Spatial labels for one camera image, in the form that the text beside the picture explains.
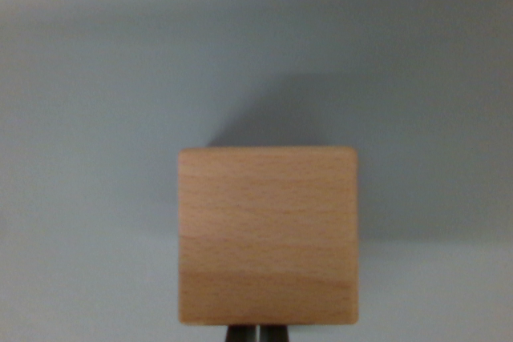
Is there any grey plastic bin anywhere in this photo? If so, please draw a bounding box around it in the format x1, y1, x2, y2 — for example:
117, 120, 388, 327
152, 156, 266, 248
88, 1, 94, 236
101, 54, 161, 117
0, 0, 513, 342

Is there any light wooden cube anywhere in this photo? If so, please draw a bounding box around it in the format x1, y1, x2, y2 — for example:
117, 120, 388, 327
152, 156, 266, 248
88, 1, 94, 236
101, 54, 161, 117
176, 147, 360, 326

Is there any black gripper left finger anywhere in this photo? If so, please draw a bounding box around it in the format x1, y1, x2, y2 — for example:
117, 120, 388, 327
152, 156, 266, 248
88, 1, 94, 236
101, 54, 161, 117
225, 324, 258, 342

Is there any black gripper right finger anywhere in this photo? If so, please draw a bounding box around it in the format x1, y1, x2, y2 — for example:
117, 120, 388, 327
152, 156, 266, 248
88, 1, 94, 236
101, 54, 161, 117
260, 324, 291, 342

